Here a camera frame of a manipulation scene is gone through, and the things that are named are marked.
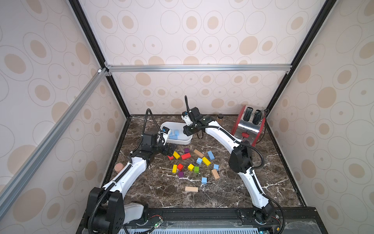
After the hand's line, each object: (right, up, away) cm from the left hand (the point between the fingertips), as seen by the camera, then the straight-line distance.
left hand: (173, 141), depth 84 cm
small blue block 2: (+16, -13, +8) cm, 22 cm away
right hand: (+11, +7, +13) cm, 18 cm away
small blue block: (0, +4, +26) cm, 27 cm away
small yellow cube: (+10, -17, +5) cm, 20 cm away
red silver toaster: (+47, +10, +8) cm, 49 cm away
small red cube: (+4, -17, +6) cm, 18 cm away
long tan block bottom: (+11, -27, -2) cm, 29 cm away
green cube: (+14, -17, +4) cm, 22 cm away
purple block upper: (+7, -8, +16) cm, 19 cm away
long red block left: (-3, -12, +10) cm, 16 cm away
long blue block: (+24, -11, +12) cm, 29 cm away
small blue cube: (+26, -17, +6) cm, 31 cm away
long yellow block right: (+20, -14, +9) cm, 26 cm away
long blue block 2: (-2, +1, +21) cm, 21 cm away
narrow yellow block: (0, -18, +6) cm, 19 cm away
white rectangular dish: (+5, 0, +17) cm, 18 cm away
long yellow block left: (+1, -10, +12) cm, 16 cm away
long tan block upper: (+16, -10, +13) cm, 23 cm away
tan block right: (+25, -20, +2) cm, 32 cm away
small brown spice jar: (+33, +16, +24) cm, 43 cm away
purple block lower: (+4, -21, +3) cm, 21 cm away
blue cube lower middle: (+18, -23, 0) cm, 29 cm away
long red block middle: (+7, -11, +11) cm, 17 cm away
